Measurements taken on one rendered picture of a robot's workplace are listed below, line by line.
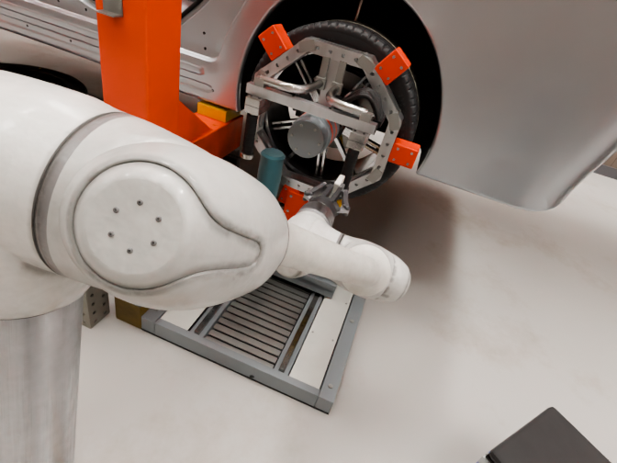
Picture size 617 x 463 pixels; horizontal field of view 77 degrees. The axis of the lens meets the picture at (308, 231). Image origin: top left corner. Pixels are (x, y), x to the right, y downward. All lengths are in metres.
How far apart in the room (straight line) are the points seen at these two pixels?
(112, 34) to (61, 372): 1.00
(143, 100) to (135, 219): 1.08
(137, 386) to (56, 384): 1.12
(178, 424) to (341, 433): 0.56
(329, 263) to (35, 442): 0.39
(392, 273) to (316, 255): 0.28
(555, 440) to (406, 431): 0.48
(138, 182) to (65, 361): 0.27
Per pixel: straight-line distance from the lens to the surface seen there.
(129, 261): 0.22
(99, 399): 1.57
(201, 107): 1.81
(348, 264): 0.61
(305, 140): 1.30
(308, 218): 0.83
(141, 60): 1.25
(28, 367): 0.43
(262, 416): 1.52
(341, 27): 1.45
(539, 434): 1.48
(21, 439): 0.50
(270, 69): 1.45
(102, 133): 0.28
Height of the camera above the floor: 1.32
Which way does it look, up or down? 34 degrees down
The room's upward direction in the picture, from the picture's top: 15 degrees clockwise
